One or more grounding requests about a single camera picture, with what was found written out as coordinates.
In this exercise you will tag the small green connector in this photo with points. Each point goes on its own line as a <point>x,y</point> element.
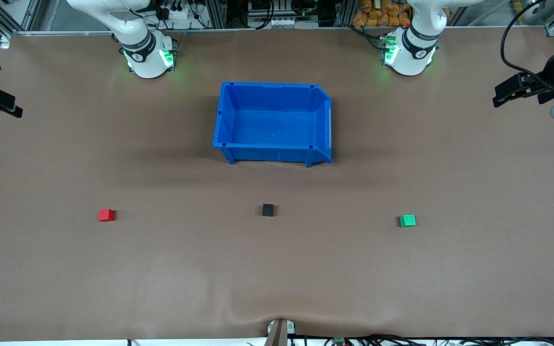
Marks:
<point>339,341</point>

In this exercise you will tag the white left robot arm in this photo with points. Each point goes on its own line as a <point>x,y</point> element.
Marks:
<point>409,60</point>

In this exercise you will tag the white power strip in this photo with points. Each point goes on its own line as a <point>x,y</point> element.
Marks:
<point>178,13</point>

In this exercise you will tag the black cube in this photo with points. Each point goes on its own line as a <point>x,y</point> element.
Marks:
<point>268,210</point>

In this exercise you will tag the blue plastic storage bin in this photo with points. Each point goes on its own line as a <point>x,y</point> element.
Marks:
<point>272,125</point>

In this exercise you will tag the metal table clamp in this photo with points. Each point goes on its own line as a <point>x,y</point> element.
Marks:
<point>279,332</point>

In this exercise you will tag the red cube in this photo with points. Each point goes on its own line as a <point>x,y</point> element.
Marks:
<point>106,215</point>

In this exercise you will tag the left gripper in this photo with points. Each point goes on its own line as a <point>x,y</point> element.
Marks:
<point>547,78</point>

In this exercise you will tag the white corner bracket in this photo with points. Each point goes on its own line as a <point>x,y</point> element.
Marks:
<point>5,42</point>

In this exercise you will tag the brown table mat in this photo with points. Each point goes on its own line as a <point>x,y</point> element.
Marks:
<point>277,269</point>

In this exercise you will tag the green cube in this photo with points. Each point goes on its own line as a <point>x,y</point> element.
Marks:
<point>407,221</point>

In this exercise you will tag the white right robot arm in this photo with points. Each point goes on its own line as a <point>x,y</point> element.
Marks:
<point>147,62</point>

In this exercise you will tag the orange bag pile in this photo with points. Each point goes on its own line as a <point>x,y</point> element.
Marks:
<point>380,14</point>

